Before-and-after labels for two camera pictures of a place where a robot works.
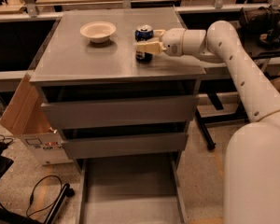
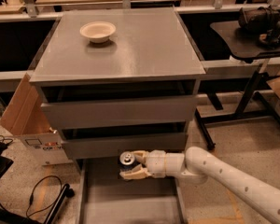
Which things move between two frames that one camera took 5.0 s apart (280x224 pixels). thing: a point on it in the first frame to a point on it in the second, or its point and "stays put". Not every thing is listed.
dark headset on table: x=264 y=25 stays put
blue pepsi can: x=141 y=34 to x=127 y=161
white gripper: x=174 y=42 to x=156 y=163
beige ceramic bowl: x=99 y=32 stays put
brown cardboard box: x=26 y=115 stays put
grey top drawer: x=63 y=114 stays put
